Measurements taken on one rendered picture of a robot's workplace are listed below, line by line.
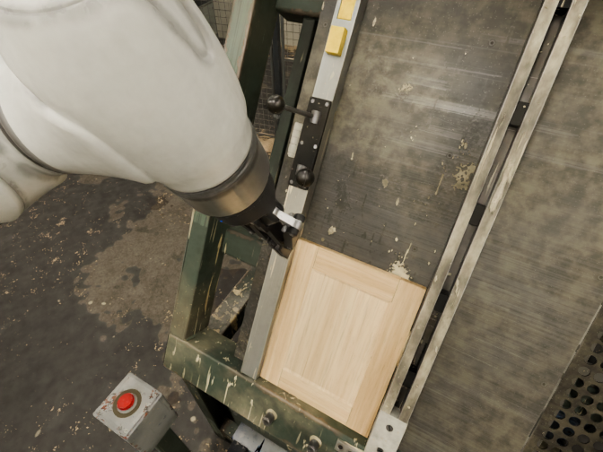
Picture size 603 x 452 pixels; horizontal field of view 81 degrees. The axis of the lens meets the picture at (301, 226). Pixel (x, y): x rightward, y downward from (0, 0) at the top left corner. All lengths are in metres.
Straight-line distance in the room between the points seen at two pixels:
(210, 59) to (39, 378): 2.27
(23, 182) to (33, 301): 2.46
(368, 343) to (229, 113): 0.72
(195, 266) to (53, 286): 1.84
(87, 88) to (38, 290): 2.62
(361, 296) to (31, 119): 0.71
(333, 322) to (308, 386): 0.20
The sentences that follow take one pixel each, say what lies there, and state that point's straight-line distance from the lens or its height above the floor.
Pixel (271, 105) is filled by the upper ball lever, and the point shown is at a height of 1.54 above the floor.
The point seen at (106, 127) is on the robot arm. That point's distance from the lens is 0.22.
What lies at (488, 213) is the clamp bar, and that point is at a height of 1.43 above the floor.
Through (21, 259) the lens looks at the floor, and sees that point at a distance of 3.08.
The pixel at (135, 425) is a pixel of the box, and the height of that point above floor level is 0.93.
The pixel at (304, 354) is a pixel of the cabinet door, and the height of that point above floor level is 0.99.
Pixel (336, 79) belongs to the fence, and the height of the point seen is 1.55.
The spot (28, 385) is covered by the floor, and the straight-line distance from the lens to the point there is 2.43.
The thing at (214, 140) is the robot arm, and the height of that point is 1.74.
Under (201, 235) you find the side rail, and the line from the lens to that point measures 0.97.
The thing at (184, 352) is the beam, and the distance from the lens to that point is 1.13.
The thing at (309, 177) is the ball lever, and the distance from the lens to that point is 0.68.
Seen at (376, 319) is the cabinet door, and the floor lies 1.14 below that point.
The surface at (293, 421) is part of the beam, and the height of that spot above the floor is 0.87.
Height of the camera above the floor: 1.86
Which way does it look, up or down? 45 degrees down
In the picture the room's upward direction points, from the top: straight up
